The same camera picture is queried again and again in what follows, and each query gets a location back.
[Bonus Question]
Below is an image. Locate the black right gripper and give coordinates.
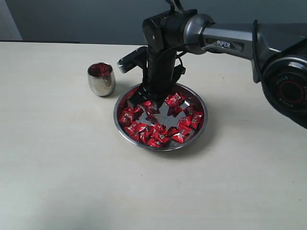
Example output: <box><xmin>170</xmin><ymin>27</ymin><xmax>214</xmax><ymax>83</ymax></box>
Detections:
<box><xmin>129</xmin><ymin>47</ymin><xmax>186</xmax><ymax>110</ymax></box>

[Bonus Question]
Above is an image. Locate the red candy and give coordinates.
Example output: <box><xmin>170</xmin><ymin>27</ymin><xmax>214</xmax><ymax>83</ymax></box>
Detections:
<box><xmin>189</xmin><ymin>111</ymin><xmax>204</xmax><ymax>129</ymax></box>
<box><xmin>118</xmin><ymin>111</ymin><xmax>133</xmax><ymax>127</ymax></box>
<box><xmin>183</xmin><ymin>104</ymin><xmax>195</xmax><ymax>116</ymax></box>
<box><xmin>152</xmin><ymin>132</ymin><xmax>169</xmax><ymax>144</ymax></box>
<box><xmin>98</xmin><ymin>66</ymin><xmax>112</xmax><ymax>78</ymax></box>
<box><xmin>172</xmin><ymin>132</ymin><xmax>189</xmax><ymax>144</ymax></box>
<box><xmin>165</xmin><ymin>92</ymin><xmax>185</xmax><ymax>107</ymax></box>

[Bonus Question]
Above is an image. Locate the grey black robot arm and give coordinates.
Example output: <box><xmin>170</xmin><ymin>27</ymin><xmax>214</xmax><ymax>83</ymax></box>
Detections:
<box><xmin>129</xmin><ymin>10</ymin><xmax>307</xmax><ymax>127</ymax></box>

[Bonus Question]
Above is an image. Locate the round stainless steel plate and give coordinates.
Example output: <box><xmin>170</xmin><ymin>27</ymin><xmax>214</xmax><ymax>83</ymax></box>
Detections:
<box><xmin>113</xmin><ymin>83</ymin><xmax>208</xmax><ymax>151</ymax></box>

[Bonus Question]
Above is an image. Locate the stainless steel cup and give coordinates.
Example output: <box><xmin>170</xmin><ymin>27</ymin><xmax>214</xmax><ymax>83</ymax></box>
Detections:
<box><xmin>87</xmin><ymin>62</ymin><xmax>116</xmax><ymax>97</ymax></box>

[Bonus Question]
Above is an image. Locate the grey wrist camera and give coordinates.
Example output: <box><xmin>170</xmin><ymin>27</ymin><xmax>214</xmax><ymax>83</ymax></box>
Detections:
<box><xmin>117</xmin><ymin>46</ymin><xmax>147</xmax><ymax>74</ymax></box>

